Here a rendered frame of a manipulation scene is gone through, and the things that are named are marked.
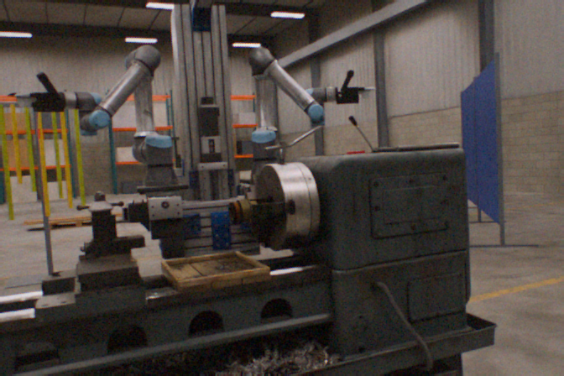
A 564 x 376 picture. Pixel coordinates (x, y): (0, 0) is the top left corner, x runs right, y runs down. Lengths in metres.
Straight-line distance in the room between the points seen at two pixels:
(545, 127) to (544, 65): 1.49
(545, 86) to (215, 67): 11.65
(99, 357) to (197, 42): 1.56
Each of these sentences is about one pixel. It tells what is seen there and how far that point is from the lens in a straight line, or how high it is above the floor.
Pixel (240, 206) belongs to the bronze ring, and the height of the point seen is 1.10.
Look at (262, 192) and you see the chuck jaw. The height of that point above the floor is 1.14.
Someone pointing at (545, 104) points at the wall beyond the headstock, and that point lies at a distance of 13.58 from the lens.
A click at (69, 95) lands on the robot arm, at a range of 2.36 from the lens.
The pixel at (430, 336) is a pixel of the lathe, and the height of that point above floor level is 0.57.
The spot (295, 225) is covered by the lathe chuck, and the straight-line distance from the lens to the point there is 1.68.
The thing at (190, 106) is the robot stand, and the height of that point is 1.54.
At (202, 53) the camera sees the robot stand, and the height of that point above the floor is 1.80.
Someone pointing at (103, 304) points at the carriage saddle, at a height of 0.89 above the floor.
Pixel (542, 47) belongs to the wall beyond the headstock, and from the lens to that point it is 13.84.
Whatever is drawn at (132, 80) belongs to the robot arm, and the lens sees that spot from 2.32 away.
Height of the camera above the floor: 1.26
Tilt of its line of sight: 4 degrees down
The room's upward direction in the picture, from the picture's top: 3 degrees counter-clockwise
